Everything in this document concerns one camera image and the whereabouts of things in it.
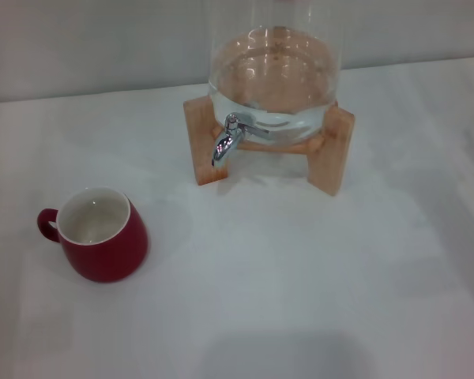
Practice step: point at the chrome faucet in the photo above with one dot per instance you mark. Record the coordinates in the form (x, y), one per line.
(223, 144)

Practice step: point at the red ceramic cup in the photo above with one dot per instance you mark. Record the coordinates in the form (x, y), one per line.
(110, 252)

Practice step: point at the wooden dispenser stand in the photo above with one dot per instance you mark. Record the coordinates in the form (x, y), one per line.
(332, 150)

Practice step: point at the glass water dispenser jar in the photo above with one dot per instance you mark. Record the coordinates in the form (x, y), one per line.
(276, 79)

